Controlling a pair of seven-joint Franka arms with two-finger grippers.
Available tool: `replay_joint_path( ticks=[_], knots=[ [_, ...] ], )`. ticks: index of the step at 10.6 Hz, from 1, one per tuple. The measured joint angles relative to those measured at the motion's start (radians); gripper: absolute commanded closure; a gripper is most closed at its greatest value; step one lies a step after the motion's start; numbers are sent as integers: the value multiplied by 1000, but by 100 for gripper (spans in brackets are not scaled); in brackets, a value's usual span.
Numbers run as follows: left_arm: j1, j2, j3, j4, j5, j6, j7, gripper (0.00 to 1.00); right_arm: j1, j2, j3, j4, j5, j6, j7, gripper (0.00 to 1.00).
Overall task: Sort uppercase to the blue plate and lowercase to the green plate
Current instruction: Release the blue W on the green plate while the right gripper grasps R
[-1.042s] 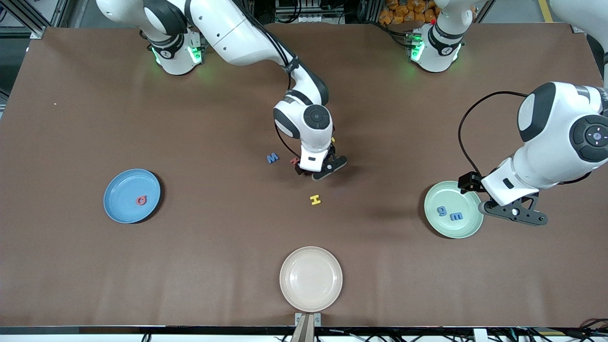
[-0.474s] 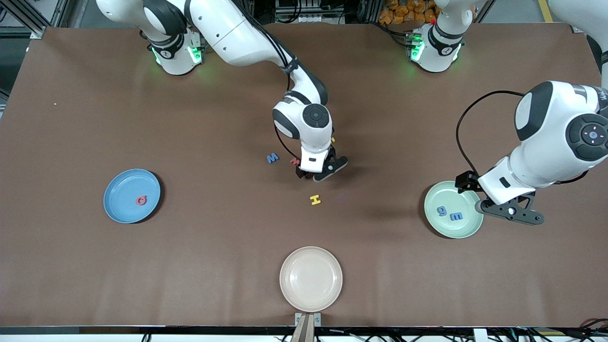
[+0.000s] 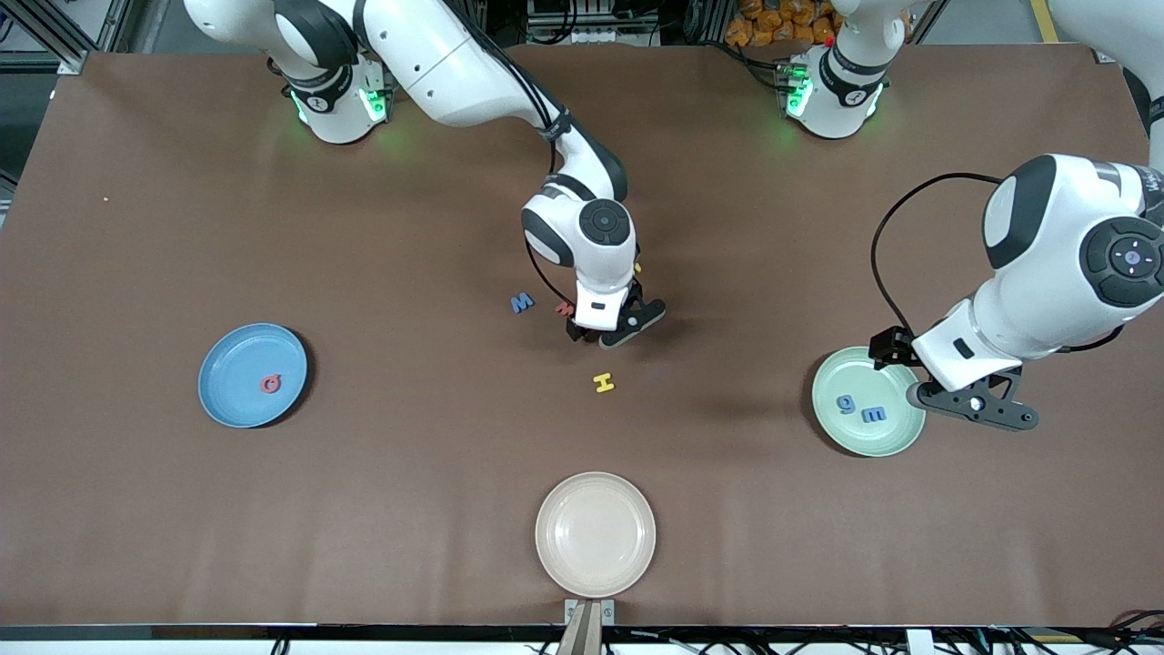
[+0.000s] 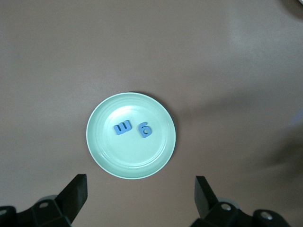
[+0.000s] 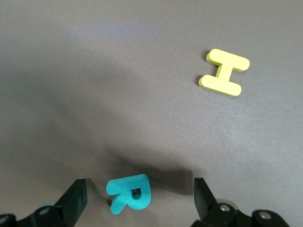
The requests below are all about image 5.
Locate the brown table cover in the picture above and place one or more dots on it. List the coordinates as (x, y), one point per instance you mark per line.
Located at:
(71, 47)

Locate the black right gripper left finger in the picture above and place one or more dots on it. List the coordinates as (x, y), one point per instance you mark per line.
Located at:
(68, 208)

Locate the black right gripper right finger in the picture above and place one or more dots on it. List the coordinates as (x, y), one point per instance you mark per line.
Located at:
(208, 210)

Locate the teal foam letter R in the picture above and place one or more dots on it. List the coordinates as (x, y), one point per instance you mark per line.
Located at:
(125, 185)

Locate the yellow foam letter H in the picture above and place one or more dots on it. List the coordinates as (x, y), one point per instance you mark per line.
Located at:
(225, 72)

